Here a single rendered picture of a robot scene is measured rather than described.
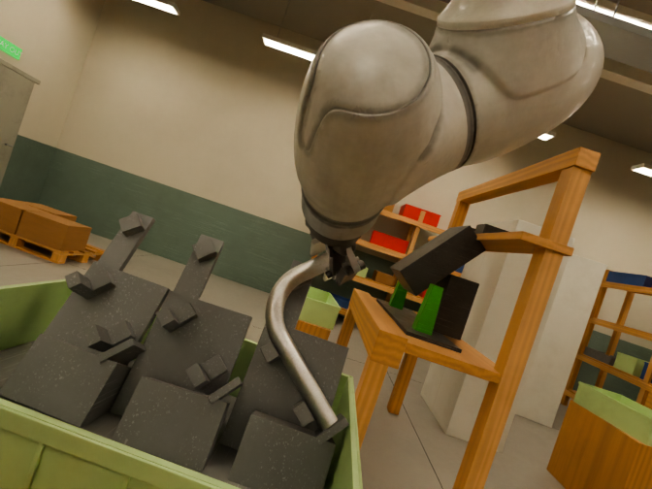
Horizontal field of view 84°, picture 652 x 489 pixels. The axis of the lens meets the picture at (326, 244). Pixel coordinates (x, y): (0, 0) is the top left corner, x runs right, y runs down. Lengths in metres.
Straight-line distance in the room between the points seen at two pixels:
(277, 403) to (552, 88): 0.54
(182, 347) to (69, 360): 0.15
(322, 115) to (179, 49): 7.59
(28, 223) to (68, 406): 4.70
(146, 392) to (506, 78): 0.57
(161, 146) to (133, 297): 6.68
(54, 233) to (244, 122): 3.56
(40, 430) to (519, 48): 0.51
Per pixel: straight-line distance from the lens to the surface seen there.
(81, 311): 0.75
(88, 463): 0.44
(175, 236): 7.04
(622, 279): 6.86
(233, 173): 6.83
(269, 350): 0.58
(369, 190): 0.27
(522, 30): 0.33
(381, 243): 6.04
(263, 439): 0.59
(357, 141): 0.24
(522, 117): 0.35
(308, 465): 0.59
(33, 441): 0.47
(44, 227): 5.18
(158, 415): 0.61
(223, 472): 0.61
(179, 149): 7.21
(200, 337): 0.66
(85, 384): 0.65
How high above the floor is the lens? 1.20
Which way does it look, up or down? level
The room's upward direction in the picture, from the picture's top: 19 degrees clockwise
